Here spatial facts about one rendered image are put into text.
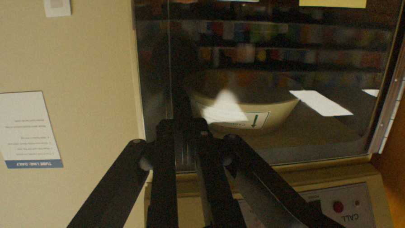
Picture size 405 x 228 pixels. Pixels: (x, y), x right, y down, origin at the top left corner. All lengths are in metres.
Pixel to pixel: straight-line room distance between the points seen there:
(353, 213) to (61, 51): 0.73
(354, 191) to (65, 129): 0.75
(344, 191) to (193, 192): 0.19
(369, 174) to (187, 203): 0.25
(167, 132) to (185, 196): 0.13
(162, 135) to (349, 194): 0.26
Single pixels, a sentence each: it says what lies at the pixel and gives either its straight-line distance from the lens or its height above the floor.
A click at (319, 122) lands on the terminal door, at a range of 0.29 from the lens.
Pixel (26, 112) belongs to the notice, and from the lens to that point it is 0.84.
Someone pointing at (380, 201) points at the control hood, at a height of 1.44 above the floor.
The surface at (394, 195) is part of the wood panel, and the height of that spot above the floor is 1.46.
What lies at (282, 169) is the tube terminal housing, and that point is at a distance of 0.32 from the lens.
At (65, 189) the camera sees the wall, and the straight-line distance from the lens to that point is 0.97.
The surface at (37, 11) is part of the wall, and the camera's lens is 0.75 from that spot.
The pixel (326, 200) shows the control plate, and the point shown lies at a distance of 0.33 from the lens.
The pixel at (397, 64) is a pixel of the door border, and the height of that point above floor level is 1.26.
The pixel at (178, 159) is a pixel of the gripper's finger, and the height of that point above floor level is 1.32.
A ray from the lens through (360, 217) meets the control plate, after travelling 0.36.
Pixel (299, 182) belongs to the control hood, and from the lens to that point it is 0.31.
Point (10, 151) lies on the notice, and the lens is 0.96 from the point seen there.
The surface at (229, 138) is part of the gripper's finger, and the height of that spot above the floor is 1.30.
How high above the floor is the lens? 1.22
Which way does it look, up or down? 24 degrees up
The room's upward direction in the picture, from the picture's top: 179 degrees counter-clockwise
